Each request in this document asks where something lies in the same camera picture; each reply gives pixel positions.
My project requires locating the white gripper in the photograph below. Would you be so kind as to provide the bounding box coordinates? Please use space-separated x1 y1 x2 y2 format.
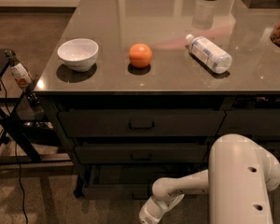
139 195 184 224

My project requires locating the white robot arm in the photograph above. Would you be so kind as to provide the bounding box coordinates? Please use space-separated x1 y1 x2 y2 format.
139 133 280 224

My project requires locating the black side table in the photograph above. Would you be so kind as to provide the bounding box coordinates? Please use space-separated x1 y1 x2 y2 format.
0 49 70 165

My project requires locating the orange round fruit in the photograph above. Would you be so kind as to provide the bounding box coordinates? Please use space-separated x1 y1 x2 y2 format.
129 43 152 68

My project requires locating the clear plastic water bottle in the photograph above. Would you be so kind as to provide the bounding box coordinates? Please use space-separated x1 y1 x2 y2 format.
186 35 232 75

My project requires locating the white ceramic bowl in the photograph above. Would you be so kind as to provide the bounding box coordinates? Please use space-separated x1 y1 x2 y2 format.
57 38 99 72

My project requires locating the glass bottle with label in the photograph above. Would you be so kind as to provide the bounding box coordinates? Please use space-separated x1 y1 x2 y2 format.
5 49 34 91

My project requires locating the dark counter cabinet frame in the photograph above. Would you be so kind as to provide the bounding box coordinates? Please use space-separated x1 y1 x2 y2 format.
40 92 280 196

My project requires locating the black power cable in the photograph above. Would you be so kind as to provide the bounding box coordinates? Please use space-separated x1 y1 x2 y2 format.
0 75 30 224

